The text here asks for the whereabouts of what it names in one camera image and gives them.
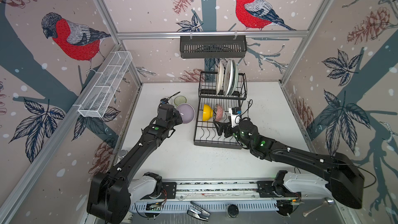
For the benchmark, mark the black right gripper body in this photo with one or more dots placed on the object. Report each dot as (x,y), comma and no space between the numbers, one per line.
(235,131)

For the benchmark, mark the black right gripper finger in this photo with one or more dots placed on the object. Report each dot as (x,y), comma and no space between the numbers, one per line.
(219,125)
(220,131)

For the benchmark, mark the yellow bowl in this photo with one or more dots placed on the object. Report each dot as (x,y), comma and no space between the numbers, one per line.
(207,113)

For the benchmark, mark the lilac ceramic bowl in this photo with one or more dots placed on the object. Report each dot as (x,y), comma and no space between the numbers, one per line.
(187,112)

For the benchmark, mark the cream white plate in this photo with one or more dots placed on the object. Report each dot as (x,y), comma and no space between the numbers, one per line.
(220,78)

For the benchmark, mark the green glass tumbler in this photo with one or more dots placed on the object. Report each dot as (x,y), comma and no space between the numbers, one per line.
(180,99)

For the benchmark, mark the red patterned bowl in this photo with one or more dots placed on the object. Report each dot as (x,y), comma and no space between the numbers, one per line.
(219,113)

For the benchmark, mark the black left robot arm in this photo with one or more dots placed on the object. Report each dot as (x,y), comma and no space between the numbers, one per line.
(113,192)

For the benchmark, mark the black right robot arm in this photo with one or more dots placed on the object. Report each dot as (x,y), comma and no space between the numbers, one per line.
(343,178)

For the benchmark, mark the black two-tier dish rack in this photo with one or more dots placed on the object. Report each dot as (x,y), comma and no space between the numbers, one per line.
(205,133)

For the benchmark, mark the pale green plate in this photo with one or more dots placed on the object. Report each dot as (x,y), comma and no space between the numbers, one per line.
(235,81)

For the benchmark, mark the white plate blue rim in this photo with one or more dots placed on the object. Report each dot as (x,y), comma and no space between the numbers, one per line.
(228,77)

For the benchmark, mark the black round knob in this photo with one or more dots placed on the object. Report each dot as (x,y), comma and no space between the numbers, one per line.
(232,211)

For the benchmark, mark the metal spoon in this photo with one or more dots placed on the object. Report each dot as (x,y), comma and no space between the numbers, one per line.
(325,202)

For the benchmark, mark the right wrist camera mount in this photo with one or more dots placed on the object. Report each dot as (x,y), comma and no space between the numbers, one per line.
(235,116)

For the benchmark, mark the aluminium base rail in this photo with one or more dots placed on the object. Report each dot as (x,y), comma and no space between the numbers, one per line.
(215,196)

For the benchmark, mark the black hanging wall basket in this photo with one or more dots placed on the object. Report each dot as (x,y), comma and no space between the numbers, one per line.
(204,47)

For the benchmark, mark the white wire mesh shelf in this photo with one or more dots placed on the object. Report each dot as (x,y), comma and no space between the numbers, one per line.
(101,94)

